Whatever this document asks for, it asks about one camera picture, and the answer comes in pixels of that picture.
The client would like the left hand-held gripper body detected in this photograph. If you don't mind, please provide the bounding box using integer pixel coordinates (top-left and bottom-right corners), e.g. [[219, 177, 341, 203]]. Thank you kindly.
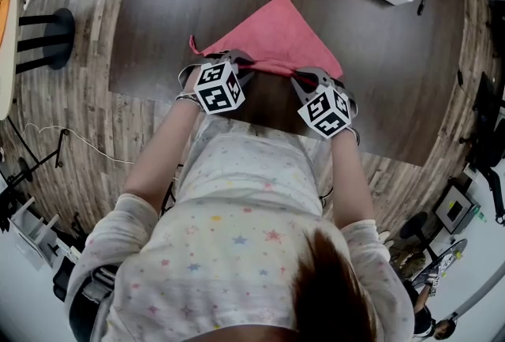
[[193, 61, 245, 115]]

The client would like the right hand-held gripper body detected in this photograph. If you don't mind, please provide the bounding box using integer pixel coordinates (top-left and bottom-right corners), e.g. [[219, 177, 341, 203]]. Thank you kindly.
[[297, 85, 352, 140]]

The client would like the pink cloth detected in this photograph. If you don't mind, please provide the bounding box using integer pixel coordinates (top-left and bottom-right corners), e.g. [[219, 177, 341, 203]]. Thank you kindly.
[[189, 0, 343, 81]]

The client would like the person's right forearm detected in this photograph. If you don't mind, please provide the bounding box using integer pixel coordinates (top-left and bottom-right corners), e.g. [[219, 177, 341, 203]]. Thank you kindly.
[[329, 130, 376, 229]]

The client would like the person's left forearm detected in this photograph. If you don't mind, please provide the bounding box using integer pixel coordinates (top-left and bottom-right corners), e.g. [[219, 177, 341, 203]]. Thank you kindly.
[[124, 101, 200, 215]]

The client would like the black round stand base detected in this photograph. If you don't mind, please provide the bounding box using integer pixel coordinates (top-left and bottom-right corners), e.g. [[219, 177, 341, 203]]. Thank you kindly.
[[398, 212, 439, 254]]

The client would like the person's star print shirt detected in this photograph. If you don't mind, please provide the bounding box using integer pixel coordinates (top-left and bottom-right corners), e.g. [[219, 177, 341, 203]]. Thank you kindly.
[[65, 113, 415, 342]]

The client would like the black office chair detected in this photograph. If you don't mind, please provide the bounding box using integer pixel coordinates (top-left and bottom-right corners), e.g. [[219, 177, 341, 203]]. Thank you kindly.
[[459, 71, 505, 225], [53, 257, 78, 303]]

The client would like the grey box with black screen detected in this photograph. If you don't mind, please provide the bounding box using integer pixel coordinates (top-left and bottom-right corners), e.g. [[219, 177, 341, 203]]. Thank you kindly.
[[433, 182, 482, 235]]

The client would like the black floor stand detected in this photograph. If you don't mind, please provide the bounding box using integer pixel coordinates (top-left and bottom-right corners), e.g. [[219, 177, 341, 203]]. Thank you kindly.
[[0, 127, 69, 195]]

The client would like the camouflage bag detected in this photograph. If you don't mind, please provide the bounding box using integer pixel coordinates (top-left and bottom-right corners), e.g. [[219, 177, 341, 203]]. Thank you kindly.
[[394, 249, 427, 278]]

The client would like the skateboard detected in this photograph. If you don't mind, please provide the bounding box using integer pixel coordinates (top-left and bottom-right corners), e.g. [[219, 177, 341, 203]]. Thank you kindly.
[[412, 239, 469, 286]]

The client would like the pale table with black base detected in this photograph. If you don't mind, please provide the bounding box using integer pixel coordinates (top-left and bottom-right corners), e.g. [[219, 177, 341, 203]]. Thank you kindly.
[[0, 0, 75, 121]]

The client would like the orange cloth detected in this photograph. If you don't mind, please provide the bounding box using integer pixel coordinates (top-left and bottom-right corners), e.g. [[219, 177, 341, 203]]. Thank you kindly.
[[0, 0, 13, 45]]

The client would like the white wooden rack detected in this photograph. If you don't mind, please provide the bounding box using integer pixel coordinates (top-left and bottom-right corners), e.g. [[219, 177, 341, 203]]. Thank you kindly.
[[9, 196, 76, 272]]

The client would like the black waist pack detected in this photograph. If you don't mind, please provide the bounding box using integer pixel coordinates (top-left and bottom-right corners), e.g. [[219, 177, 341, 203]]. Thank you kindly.
[[66, 265, 119, 342]]

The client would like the beaded bracelet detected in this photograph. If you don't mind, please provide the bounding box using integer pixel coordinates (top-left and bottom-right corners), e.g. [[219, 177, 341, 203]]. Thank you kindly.
[[175, 93, 200, 107]]

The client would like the white floor cable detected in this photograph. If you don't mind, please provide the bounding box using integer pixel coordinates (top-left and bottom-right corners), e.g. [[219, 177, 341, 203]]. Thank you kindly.
[[19, 123, 135, 166]]

